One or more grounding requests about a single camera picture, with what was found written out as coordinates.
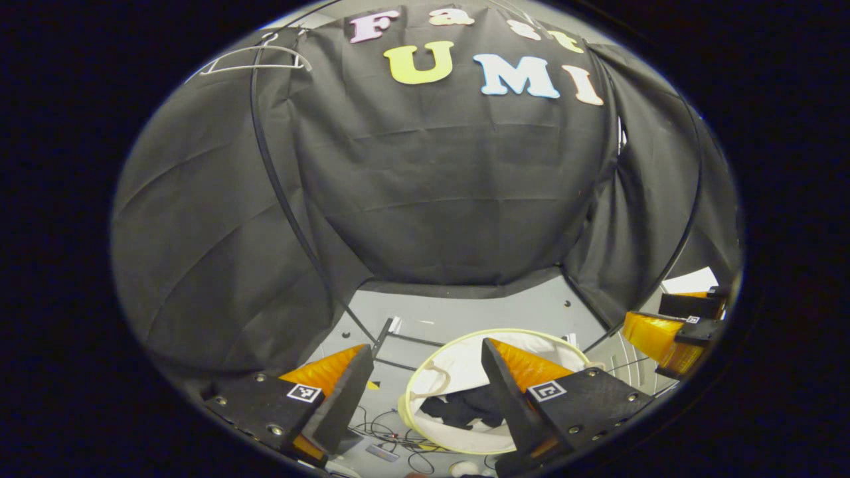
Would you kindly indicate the black clothes rack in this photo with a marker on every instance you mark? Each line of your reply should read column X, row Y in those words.
column 279, row 186

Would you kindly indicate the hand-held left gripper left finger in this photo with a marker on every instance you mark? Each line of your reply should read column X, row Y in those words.
column 348, row 398

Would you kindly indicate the black jacket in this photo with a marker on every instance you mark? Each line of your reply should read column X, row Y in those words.
column 465, row 406

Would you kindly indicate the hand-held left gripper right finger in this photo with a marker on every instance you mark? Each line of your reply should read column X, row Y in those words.
column 508, row 392

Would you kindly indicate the white laundry hamper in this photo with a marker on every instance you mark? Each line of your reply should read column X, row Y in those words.
column 458, row 362

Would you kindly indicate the white clothes hanger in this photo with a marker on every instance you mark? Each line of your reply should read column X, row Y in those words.
column 265, row 66

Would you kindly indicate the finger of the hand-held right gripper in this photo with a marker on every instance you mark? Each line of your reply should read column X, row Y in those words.
column 654, row 335
column 690, row 305

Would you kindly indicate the small grey floor device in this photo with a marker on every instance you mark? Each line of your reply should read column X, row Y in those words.
column 382, row 453

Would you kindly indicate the white paper sheet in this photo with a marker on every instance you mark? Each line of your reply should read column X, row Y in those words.
column 690, row 280

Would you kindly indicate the black backdrop cloth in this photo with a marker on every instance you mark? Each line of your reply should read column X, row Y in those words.
column 451, row 186

